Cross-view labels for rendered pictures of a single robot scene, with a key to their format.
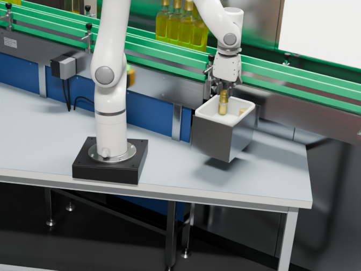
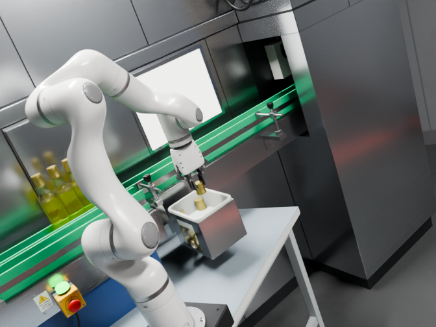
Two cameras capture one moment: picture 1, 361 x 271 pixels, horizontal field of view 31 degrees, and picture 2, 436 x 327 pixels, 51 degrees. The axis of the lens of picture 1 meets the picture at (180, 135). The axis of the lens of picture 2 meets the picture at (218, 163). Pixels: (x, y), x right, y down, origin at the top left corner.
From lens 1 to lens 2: 179 cm
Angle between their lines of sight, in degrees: 53
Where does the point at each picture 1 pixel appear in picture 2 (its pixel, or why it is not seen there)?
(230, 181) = (252, 252)
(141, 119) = (110, 313)
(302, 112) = (224, 167)
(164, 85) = not seen: hidden behind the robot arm
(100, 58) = (132, 221)
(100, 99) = (146, 278)
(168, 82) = not seen: hidden behind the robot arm
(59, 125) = not seen: outside the picture
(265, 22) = (129, 137)
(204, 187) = (257, 268)
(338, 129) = (252, 156)
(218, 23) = (186, 104)
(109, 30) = (112, 187)
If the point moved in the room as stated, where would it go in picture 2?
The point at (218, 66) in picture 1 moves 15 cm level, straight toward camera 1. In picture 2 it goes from (185, 160) to (222, 156)
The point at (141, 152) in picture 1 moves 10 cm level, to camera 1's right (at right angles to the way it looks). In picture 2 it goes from (191, 304) to (204, 283)
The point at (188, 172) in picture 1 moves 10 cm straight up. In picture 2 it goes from (225, 281) to (215, 258)
